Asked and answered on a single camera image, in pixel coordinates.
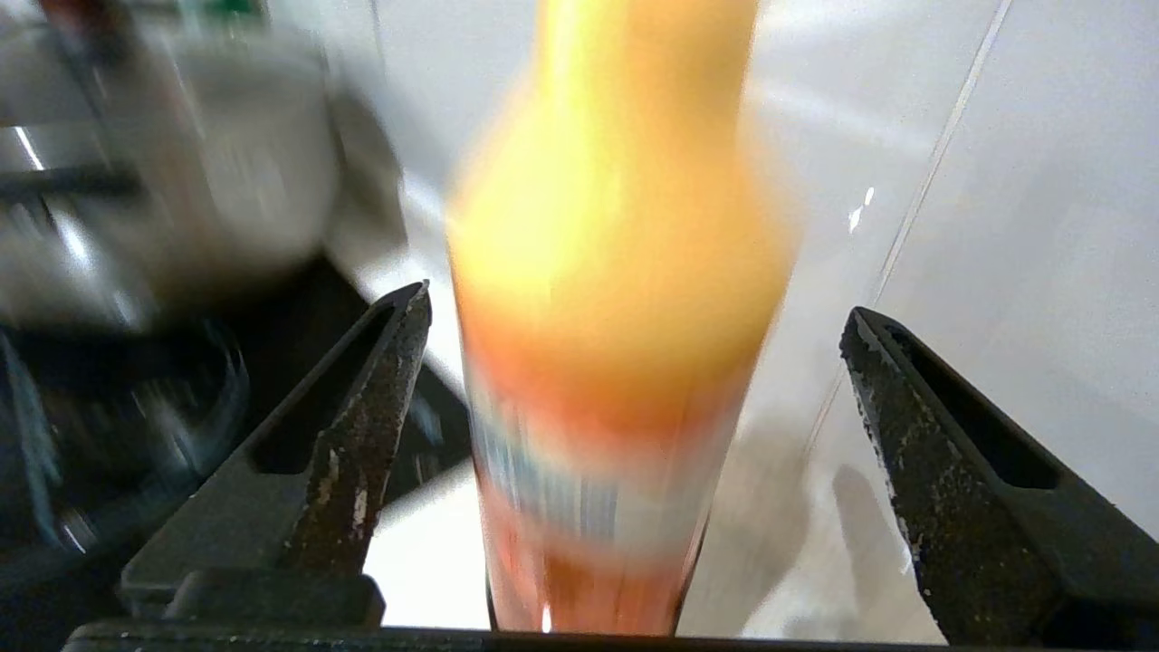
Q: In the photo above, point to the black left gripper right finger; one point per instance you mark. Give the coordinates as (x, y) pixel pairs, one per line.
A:
(978, 525)

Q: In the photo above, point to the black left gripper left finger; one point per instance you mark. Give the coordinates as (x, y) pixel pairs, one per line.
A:
(299, 489)

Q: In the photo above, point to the orange yellow detergent bottle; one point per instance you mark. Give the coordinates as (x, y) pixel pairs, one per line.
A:
(616, 272)

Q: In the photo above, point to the black glass cooktop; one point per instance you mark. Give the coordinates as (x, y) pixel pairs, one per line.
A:
(90, 407)

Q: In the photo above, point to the stainless steel cooking pot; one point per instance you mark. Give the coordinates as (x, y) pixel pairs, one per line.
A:
(226, 181)

